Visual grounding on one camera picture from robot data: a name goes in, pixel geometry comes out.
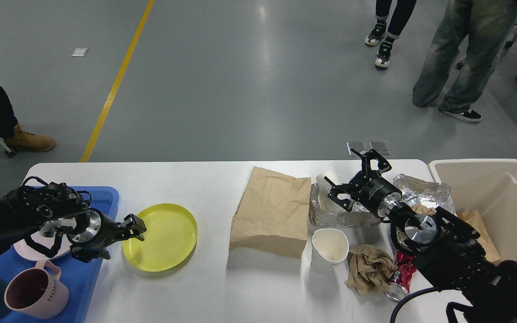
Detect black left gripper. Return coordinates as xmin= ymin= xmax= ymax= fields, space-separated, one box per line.
xmin=68 ymin=209 xmax=147 ymax=263

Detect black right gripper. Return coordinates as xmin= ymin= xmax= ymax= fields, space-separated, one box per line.
xmin=324 ymin=148 xmax=403 ymax=218

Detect yellow plate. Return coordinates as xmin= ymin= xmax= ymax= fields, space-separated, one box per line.
xmin=122 ymin=204 xmax=198 ymax=272

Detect pink mug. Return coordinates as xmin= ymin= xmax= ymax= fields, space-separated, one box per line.
xmin=4 ymin=259 xmax=70 ymax=319

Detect brown paper bag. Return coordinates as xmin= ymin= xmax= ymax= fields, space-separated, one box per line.
xmin=228 ymin=167 xmax=311 ymax=259

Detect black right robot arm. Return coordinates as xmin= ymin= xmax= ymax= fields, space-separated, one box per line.
xmin=328 ymin=149 xmax=517 ymax=323

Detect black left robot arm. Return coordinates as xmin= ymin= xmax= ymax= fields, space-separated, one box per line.
xmin=0 ymin=178 xmax=147 ymax=262

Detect aluminium foil tray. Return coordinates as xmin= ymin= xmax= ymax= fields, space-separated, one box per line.
xmin=308 ymin=183 xmax=381 ymax=227

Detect white paper cup in tray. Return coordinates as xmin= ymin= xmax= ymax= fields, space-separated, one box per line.
xmin=316 ymin=171 xmax=345 ymax=214

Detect metal floor socket plates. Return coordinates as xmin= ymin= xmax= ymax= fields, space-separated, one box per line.
xmin=346 ymin=140 xmax=391 ymax=156

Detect crumpled foil sheet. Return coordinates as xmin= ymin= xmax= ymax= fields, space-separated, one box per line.
xmin=393 ymin=174 xmax=457 ymax=215

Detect pink plate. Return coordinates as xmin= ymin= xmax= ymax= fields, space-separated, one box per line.
xmin=13 ymin=232 xmax=71 ymax=262

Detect crumpled brown paper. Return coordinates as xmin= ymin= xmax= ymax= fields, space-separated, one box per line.
xmin=345 ymin=244 xmax=397 ymax=296

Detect red wrapper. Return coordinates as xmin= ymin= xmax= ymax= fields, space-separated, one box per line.
xmin=394 ymin=251 xmax=416 ymax=293

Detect metal can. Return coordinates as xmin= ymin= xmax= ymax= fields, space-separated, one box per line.
xmin=383 ymin=276 xmax=410 ymax=303

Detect brown paper in bin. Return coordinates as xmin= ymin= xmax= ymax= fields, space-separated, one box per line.
xmin=458 ymin=210 xmax=501 ymax=262

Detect beige plastic bin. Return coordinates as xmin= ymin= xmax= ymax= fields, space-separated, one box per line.
xmin=429 ymin=159 xmax=517 ymax=262

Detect person in dark jeans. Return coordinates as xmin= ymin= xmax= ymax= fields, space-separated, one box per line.
xmin=364 ymin=0 xmax=416 ymax=70

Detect white floor marker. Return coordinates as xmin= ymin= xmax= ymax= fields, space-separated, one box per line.
xmin=71 ymin=48 xmax=89 ymax=57

